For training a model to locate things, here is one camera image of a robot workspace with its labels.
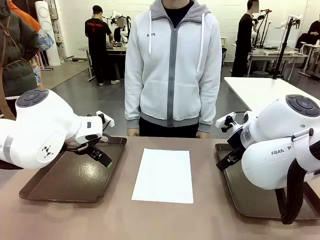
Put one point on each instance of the background person in black clothes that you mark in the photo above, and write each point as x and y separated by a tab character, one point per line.
243	37

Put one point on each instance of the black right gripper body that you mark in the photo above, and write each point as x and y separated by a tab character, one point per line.
237	142

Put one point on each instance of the black stand with orange joints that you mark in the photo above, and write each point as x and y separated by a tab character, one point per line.
265	11

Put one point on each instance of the white table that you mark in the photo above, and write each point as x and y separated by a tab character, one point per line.
262	92

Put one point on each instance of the black tripod stand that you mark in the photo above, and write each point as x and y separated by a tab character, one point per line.
285	42

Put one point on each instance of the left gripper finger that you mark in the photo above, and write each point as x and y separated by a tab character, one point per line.
94	155
103	157

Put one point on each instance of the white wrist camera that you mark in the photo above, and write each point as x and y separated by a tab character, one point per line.
224	120
108	119

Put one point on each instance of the white A4 paper sheet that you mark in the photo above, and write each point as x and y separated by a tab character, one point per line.
162	175

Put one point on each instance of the person's left forearm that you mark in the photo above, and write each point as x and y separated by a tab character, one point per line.
208	112

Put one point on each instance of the person's left hand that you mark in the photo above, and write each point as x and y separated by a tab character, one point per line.
203	135

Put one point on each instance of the man in black t-shirt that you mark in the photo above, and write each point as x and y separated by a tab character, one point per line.
97	32

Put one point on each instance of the long grey background desk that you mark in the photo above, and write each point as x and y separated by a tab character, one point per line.
275	55

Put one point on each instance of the white tower air conditioner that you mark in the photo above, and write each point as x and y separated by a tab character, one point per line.
46	15

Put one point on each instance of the person in white grey hoodie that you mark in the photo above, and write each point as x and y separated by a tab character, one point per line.
172	75

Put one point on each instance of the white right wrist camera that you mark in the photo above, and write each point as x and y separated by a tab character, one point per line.
224	120

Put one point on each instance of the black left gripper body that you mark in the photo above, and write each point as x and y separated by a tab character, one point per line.
85	146

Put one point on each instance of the small white background desk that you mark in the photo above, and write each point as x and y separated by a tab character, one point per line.
312	46

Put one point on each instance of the person in olive jacket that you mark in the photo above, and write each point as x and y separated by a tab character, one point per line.
15	50

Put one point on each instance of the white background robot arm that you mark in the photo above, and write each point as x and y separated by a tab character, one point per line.
114	15

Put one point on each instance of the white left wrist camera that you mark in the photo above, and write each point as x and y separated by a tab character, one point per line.
108	119

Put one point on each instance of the background person in dark top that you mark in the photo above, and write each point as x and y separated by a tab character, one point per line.
313	32

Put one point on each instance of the person's right hand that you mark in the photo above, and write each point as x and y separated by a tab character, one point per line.
132	132

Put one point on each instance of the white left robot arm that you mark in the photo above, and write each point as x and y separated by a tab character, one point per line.
37	130

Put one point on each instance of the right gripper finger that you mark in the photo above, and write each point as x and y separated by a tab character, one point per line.
232	154
223	165

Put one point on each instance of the seated background person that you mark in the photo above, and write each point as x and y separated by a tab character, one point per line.
118	33

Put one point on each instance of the person's right forearm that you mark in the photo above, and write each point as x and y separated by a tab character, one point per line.
131	110

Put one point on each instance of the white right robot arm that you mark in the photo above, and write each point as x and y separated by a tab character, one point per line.
270	150

